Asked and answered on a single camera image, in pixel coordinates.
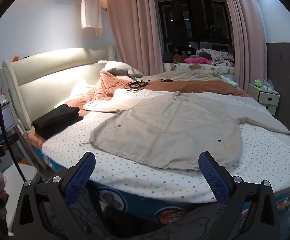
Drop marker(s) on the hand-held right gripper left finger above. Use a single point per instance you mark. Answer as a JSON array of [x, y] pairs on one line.
[[81, 177]]

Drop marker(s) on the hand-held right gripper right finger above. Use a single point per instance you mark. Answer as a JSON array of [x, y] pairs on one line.
[[213, 177]]

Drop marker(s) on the beige jacket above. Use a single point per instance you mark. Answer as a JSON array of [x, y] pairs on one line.
[[165, 130]]

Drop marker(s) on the folded black clothes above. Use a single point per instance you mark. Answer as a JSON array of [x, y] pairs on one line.
[[55, 120]]

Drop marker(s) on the pile of floral clothes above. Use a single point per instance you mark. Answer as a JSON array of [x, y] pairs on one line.
[[219, 55]]

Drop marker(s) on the blue cartoon mattress cover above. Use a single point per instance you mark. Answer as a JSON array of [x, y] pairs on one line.
[[125, 202]]

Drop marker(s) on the floral dotted bed sheet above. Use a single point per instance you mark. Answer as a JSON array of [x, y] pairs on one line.
[[160, 180]]

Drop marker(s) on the white pillow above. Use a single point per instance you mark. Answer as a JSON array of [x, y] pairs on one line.
[[82, 87]]

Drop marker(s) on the cream padded headboard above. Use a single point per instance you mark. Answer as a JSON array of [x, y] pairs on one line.
[[47, 80]]

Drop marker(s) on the rust brown blanket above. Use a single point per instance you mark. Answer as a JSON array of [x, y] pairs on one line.
[[197, 86]]

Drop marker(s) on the white nightstand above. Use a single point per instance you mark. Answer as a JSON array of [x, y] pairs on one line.
[[262, 97]]

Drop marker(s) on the small orange toy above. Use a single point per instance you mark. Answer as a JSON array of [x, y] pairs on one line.
[[15, 58]]

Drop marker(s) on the small green object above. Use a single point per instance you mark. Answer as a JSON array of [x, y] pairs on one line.
[[257, 82]]

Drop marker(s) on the clear plastic wrapper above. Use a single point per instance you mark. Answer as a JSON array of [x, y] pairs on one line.
[[267, 85]]

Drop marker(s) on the beige bear print blanket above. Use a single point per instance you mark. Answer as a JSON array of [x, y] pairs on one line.
[[184, 73]]

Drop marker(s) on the small black clip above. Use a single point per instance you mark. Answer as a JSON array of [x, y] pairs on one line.
[[166, 80]]

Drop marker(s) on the beige plush pillow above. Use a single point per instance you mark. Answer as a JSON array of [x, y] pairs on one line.
[[120, 67]]

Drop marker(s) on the pink garment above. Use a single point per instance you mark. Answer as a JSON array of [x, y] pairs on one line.
[[197, 60]]

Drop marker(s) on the dark plush toy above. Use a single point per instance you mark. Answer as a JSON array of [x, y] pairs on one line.
[[184, 51]]

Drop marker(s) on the pink curtain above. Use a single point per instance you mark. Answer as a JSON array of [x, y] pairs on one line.
[[132, 25], [247, 42]]

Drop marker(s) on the dark hanging garment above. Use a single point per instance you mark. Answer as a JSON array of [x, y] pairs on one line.
[[202, 15], [177, 12]]

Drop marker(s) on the white hanging shirt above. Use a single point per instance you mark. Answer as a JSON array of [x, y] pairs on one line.
[[91, 10]]

